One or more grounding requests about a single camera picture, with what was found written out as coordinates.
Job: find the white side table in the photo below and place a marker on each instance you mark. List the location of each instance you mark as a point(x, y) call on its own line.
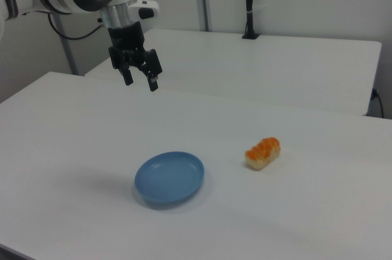
point(245, 67)

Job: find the orange glazed bread loaf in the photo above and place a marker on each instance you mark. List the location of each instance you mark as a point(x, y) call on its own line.
point(261, 154)

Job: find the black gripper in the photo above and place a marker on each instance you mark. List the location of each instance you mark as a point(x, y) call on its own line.
point(125, 42)

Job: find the blue round plate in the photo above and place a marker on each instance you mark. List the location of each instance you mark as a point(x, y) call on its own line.
point(168, 177)

